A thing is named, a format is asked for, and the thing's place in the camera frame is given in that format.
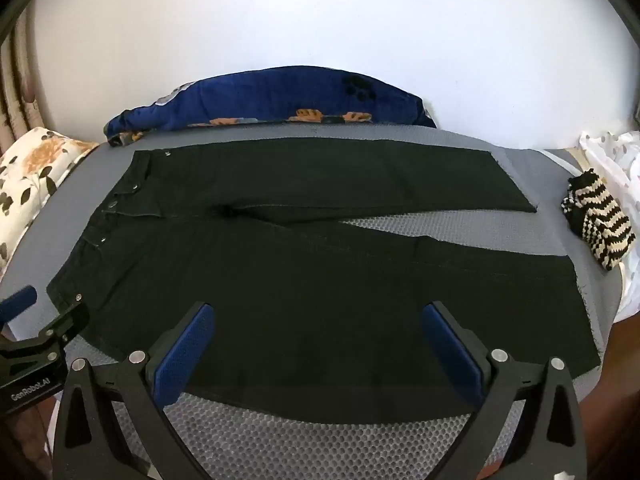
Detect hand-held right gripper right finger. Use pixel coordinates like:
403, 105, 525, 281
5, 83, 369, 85
421, 301, 587, 480

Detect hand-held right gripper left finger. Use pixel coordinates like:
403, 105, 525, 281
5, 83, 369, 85
52, 301, 217, 480

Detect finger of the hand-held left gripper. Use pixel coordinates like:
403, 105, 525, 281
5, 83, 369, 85
0, 296, 92, 361
0, 286, 39, 328

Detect black pants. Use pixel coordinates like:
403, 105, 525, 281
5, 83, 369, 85
46, 135, 601, 411

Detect floral print pillow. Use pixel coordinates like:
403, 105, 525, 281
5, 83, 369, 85
0, 127, 101, 271

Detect grey mesh mat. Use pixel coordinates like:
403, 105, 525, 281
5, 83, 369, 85
0, 122, 626, 480

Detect black and cream striped knit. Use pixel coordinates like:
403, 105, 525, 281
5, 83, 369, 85
560, 167, 637, 272

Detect beige curtain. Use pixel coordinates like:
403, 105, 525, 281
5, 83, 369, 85
0, 10, 46, 161

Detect white dotted pillow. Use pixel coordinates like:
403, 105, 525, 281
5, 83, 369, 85
579, 130, 640, 321

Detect blue floral blanket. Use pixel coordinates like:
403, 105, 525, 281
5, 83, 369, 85
102, 65, 438, 148

